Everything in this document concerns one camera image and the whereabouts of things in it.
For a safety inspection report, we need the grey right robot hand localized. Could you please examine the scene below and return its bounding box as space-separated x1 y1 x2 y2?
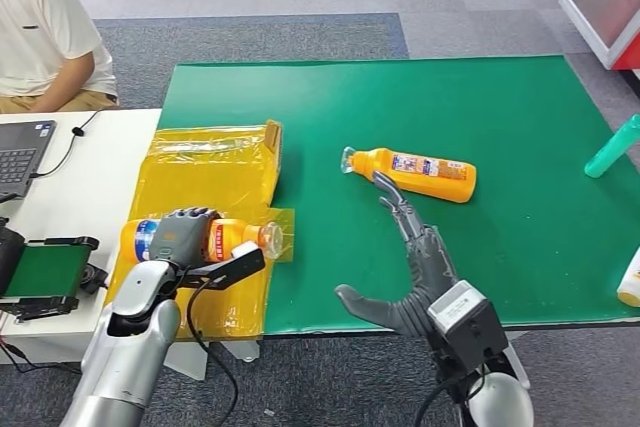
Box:
334 170 458 339

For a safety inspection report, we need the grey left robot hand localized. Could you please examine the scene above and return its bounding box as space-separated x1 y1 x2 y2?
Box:
149 206 221 271

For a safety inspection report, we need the orange detergent bottle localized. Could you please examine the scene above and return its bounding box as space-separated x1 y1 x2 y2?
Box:
119 217 285 265
341 146 478 205

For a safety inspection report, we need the teal plastic bottle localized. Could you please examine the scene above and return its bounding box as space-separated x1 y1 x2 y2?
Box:
585 113 640 179

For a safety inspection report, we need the white and yellow bottle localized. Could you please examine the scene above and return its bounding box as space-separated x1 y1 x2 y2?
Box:
617 248 640 309

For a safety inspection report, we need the yellow plastic wrapped box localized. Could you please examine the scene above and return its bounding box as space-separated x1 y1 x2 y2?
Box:
102 120 296 342

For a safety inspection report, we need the green table mat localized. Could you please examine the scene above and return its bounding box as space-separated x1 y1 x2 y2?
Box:
158 54 640 336

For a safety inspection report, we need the small green belt conveyor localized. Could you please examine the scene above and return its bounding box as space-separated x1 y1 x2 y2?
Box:
0 235 109 323

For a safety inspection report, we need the black device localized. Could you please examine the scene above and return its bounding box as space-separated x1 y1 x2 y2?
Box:
0 217 27 296

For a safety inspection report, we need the grey laptop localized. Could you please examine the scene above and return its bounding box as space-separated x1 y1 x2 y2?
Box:
0 120 57 203

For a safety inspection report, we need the person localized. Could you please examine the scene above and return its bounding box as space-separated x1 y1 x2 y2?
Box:
0 0 120 114

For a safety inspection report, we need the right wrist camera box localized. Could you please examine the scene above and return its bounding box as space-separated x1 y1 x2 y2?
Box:
426 279 510 379

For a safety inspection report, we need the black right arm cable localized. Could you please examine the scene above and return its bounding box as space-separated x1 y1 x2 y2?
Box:
414 370 486 427

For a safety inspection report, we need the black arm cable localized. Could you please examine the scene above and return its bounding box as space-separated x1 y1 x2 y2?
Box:
414 370 486 427
186 278 240 427

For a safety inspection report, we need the thin black laptop cable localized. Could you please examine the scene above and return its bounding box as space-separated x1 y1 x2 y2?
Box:
29 109 103 180

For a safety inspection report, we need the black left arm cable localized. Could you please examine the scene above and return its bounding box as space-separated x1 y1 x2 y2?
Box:
186 278 240 427

